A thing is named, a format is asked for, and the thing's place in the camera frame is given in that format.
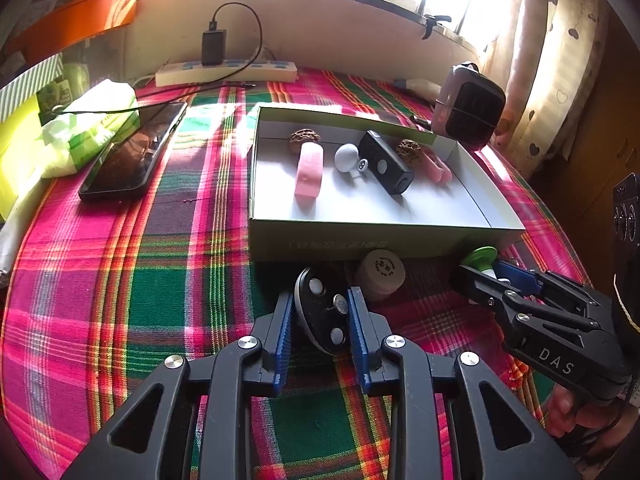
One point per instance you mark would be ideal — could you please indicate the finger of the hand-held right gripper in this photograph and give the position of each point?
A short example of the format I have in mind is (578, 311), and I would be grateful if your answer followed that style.
(520, 276)
(492, 300)

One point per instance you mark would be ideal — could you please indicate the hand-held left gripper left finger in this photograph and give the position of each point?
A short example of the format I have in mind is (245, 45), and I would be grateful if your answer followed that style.
(282, 330)

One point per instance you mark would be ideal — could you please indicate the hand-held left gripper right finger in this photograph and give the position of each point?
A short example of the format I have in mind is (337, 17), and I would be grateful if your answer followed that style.
(357, 330)

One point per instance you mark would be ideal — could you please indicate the black oval device white dots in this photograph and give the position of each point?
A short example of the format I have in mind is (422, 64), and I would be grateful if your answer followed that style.
(312, 310)

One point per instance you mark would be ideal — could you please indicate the green white spool knob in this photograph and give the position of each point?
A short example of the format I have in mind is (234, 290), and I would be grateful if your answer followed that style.
(477, 256)

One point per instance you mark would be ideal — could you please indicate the green white cardboard box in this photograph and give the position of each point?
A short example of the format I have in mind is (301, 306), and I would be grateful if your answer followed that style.
(360, 210)

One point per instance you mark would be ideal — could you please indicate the pink and mint plastic clip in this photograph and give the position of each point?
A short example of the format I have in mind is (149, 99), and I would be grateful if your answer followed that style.
(437, 170)

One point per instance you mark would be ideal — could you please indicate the black rectangular device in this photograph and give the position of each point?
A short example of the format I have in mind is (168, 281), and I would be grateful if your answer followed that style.
(385, 162)

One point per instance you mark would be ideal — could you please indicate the white round gadget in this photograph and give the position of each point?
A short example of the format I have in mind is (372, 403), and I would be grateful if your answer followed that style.
(345, 157)

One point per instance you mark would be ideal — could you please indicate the person's right hand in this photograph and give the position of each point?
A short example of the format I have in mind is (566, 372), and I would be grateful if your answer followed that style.
(575, 415)

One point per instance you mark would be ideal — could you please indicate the beige round cap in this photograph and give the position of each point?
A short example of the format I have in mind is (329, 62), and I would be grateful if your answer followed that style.
(380, 275)

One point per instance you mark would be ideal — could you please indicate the black device with knobs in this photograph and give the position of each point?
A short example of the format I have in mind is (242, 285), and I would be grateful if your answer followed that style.
(627, 210)

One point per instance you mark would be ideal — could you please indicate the plaid tablecloth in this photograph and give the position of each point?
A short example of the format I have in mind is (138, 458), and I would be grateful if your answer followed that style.
(125, 285)

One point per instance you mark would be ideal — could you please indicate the walnut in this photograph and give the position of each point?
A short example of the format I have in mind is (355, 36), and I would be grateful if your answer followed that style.
(302, 139)
(409, 149)

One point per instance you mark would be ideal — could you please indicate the small grey space heater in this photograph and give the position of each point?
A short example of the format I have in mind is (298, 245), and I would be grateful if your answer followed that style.
(470, 110)

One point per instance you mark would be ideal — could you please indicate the white blue object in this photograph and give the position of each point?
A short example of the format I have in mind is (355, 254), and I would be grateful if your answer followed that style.
(420, 87)

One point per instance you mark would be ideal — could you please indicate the heart patterned curtain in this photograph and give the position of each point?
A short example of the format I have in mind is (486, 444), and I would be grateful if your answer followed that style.
(550, 60)

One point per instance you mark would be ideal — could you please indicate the black smartphone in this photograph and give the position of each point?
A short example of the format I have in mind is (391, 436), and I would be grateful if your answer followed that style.
(130, 160)

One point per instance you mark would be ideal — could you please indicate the white power strip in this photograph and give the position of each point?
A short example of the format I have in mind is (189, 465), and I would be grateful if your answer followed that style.
(225, 74)

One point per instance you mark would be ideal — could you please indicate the black window hook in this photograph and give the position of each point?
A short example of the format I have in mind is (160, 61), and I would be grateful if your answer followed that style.
(427, 27)

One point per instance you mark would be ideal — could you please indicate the green tissue packet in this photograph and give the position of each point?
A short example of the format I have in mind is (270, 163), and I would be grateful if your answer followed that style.
(90, 130)

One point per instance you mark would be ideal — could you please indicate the black charger adapter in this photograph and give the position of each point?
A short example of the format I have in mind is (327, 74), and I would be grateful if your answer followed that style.
(213, 47)

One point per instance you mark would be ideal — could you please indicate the yellow-green box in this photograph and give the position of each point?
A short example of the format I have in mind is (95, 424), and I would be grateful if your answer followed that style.
(15, 160)

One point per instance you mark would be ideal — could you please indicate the green striped box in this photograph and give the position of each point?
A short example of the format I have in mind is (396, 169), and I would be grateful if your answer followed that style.
(25, 85)

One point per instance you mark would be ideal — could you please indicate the orange tray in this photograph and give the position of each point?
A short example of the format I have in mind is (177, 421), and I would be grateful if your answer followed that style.
(75, 15)

